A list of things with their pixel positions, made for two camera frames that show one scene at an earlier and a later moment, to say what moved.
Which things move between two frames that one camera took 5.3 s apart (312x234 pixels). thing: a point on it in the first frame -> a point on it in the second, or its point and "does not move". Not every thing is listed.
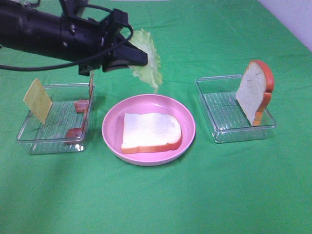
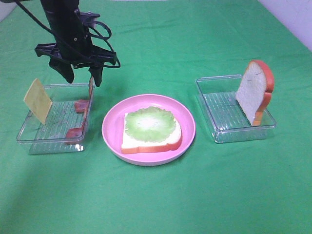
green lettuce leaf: x=151 y=73 -> x=150 y=124
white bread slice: x=149 y=132 does not move
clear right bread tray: x=229 y=121 does not move
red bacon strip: x=82 y=105 does not move
